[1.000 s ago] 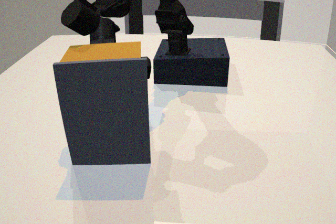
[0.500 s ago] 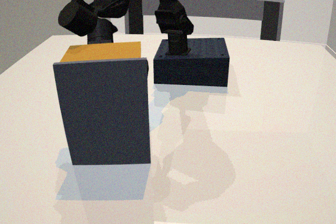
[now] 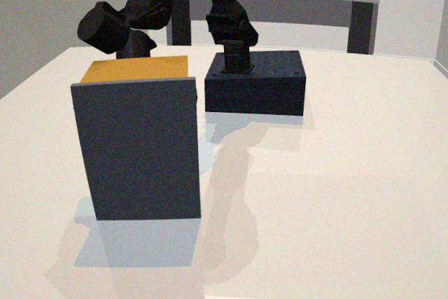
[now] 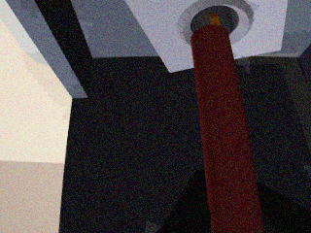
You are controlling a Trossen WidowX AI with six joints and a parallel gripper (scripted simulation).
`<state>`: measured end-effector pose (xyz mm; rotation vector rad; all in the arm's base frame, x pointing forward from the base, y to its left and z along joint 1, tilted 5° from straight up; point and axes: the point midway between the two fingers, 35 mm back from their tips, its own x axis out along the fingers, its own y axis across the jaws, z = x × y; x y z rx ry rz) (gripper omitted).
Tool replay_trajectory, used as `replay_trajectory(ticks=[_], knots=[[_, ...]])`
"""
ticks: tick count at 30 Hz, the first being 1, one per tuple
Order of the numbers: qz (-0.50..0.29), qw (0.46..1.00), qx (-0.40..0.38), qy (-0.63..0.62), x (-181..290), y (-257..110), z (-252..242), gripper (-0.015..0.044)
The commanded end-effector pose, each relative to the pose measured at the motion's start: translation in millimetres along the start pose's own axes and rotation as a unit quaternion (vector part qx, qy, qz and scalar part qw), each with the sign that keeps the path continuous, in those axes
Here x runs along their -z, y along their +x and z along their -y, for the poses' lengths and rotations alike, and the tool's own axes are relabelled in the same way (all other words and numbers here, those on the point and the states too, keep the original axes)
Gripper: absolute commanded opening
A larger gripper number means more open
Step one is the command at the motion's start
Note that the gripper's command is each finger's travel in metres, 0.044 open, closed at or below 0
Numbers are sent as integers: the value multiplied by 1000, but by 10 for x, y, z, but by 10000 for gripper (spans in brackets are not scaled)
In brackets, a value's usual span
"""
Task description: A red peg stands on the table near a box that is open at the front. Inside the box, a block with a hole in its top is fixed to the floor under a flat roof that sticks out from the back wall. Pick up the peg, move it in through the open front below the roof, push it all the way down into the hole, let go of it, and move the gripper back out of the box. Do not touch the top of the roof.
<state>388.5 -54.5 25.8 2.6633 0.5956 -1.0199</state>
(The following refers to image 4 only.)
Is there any dark red peg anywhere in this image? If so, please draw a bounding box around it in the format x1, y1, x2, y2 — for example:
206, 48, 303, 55
190, 24, 264, 233

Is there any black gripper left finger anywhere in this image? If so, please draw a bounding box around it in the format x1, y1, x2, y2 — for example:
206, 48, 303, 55
156, 170, 211, 233

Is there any white block with hole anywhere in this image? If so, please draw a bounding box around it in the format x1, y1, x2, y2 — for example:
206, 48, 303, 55
124, 0, 288, 74

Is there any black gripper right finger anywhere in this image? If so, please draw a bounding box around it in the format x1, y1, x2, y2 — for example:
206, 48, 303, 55
257, 180, 311, 233

